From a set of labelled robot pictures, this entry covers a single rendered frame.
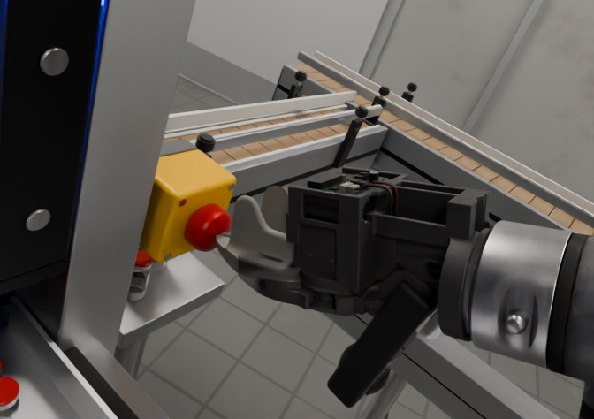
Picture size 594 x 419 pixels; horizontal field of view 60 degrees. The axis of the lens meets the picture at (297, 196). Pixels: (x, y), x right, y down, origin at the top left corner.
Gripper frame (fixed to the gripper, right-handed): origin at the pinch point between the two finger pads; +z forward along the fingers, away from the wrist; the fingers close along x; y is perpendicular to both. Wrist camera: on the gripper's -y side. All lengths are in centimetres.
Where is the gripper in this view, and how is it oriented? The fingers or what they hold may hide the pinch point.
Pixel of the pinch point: (231, 248)
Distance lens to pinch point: 42.5
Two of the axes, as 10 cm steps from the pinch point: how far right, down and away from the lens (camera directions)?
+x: -5.8, 2.2, -7.8
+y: -0.2, -9.6, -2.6
